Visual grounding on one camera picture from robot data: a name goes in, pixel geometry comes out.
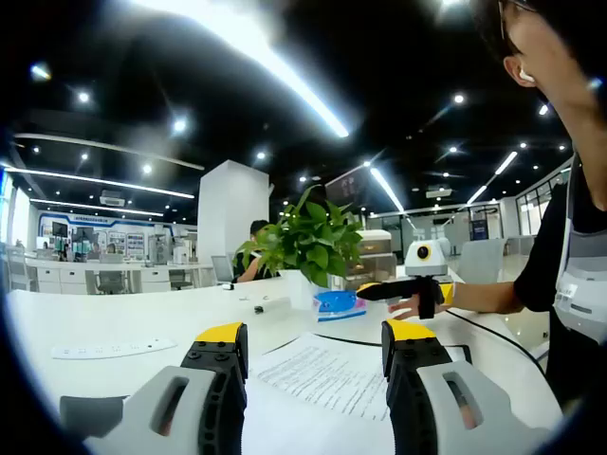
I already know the white power strip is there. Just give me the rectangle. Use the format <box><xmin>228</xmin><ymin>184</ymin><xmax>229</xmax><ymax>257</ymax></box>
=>
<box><xmin>50</xmin><ymin>337</ymin><xmax>177</xmax><ymax>360</ymax></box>

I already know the white background counter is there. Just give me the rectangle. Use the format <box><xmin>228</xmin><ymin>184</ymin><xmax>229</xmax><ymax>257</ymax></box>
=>
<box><xmin>23</xmin><ymin>255</ymin><xmax>214</xmax><ymax>295</ymax></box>

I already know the hanging dark screen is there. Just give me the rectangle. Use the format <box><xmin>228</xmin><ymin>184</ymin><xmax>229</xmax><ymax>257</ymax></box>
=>
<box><xmin>324</xmin><ymin>165</ymin><xmax>376</xmax><ymax>203</ymax></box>

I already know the blue tissue packet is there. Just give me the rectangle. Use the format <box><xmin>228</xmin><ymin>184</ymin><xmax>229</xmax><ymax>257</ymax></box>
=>
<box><xmin>312</xmin><ymin>289</ymin><xmax>369</xmax><ymax>323</ymax></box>

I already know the white bound document black cover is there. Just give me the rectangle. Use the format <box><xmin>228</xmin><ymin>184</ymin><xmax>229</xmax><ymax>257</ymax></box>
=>
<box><xmin>59</xmin><ymin>331</ymin><xmax>473</xmax><ymax>455</ymax></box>

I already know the white plant pot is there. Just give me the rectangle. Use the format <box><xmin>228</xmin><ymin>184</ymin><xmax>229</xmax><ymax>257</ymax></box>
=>
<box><xmin>277</xmin><ymin>268</ymin><xmax>333</xmax><ymax>310</ymax></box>

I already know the person's black shirt torso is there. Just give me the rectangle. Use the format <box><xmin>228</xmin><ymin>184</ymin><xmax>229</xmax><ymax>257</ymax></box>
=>
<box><xmin>513</xmin><ymin>151</ymin><xmax>607</xmax><ymax>413</ymax></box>

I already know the grey laptop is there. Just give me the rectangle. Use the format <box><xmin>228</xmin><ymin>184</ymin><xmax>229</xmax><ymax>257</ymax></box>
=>
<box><xmin>211</xmin><ymin>254</ymin><xmax>236</xmax><ymax>284</ymax></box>

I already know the transparent cabinet box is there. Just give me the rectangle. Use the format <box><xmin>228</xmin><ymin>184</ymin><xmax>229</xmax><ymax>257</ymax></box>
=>
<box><xmin>348</xmin><ymin>228</ymin><xmax>397</xmax><ymax>279</ymax></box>

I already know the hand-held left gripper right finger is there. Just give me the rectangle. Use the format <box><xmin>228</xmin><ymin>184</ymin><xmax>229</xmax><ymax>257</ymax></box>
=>
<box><xmin>381</xmin><ymin>318</ymin><xmax>554</xmax><ymax>455</ymax></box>

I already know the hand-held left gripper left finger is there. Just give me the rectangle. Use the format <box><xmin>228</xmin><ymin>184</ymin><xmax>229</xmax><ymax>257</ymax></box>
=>
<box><xmin>83</xmin><ymin>321</ymin><xmax>250</xmax><ymax>455</ymax></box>

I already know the long ceiling light strip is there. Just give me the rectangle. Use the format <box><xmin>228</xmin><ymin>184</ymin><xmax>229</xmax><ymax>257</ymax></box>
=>
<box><xmin>132</xmin><ymin>0</ymin><xmax>350</xmax><ymax>138</ymax></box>

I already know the white pillar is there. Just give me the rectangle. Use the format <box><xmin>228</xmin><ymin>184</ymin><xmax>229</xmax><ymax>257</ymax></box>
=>
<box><xmin>197</xmin><ymin>159</ymin><xmax>270</xmax><ymax>281</ymax></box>

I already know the person's right hand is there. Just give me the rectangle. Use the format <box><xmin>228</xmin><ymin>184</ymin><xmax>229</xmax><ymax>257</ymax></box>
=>
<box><xmin>387</xmin><ymin>292</ymin><xmax>451</xmax><ymax>320</ymax></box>

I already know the white grey chest device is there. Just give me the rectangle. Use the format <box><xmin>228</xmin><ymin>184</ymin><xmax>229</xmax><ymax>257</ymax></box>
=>
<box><xmin>552</xmin><ymin>154</ymin><xmax>607</xmax><ymax>345</ymax></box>

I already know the green potted plant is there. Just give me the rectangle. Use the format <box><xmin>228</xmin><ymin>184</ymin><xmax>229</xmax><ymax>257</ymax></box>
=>
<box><xmin>232</xmin><ymin>184</ymin><xmax>366</xmax><ymax>289</ymax></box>

